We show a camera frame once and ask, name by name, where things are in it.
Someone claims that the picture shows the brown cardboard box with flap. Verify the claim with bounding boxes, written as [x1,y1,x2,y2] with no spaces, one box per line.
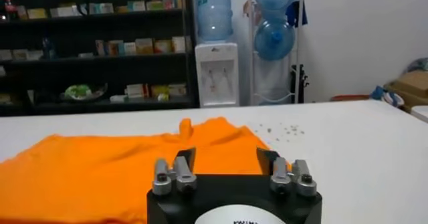
[383,70,428,113]

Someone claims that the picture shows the bowl with green contents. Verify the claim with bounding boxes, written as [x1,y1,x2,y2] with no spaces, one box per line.
[60,83,108,102]

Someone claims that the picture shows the cola bottle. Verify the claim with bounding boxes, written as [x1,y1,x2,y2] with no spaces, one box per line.
[3,0,17,21]

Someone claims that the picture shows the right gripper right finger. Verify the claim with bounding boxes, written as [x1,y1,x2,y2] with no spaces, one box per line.
[256,147,318,198]

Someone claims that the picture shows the scattered grey crumbs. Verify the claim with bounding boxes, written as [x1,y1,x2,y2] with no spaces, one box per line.
[253,121,306,142]

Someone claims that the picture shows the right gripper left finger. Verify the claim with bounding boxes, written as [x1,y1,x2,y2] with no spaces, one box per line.
[152,147,198,196]

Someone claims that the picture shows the pile of grey clothes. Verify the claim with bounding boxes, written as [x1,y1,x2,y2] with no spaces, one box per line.
[406,57,428,74]

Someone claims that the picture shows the white water dispenser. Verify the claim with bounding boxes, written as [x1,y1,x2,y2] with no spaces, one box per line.
[194,42,240,108]

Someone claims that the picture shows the white metal jug rack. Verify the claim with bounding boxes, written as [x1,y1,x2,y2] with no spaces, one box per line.
[245,0,305,106]

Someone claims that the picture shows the blue white bag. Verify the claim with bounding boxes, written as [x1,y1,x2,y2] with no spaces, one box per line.
[369,85,405,108]

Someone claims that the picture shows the upright blue water jug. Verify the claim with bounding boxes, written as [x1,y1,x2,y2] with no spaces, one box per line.
[193,0,234,44]

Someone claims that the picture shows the orange t-shirt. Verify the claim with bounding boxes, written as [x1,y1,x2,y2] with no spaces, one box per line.
[0,116,292,224]

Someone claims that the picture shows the black folded tripod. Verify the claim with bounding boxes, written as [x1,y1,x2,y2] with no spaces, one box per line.
[290,64,310,104]

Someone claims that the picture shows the black shelving unit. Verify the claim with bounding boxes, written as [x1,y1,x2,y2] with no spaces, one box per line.
[0,0,201,117]

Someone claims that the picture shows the dark blue hanging cloth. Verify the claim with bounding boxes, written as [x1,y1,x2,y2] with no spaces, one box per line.
[286,0,308,28]

